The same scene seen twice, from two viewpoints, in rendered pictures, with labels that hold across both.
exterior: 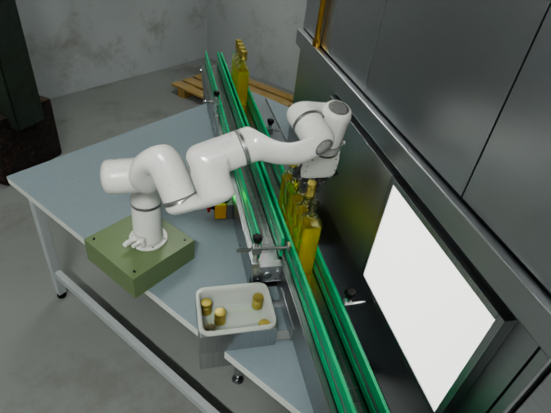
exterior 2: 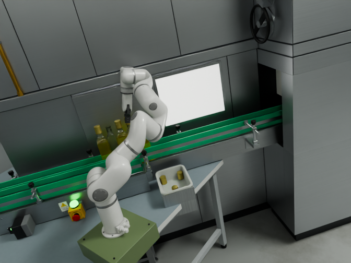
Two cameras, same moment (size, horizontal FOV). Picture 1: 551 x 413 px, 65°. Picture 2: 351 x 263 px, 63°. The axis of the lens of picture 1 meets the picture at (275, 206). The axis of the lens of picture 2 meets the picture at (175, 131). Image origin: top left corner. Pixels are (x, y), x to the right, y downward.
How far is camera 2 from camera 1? 1.45 m
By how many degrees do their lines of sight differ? 67
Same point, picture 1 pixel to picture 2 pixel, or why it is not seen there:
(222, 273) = (137, 203)
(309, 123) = (139, 70)
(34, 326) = not seen: outside the picture
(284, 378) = (202, 171)
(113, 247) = (125, 243)
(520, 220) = (201, 40)
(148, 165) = (147, 121)
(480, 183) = (183, 45)
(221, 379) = not seen: outside the picture
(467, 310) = (211, 72)
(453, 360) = (218, 89)
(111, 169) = (122, 160)
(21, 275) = not seen: outside the picture
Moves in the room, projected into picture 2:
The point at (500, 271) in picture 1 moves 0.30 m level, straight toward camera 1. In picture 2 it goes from (210, 53) to (257, 52)
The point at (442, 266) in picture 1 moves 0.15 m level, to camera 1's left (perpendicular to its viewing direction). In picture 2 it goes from (195, 74) to (194, 82)
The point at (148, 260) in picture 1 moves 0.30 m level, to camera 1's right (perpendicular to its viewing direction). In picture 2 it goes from (138, 220) to (149, 181)
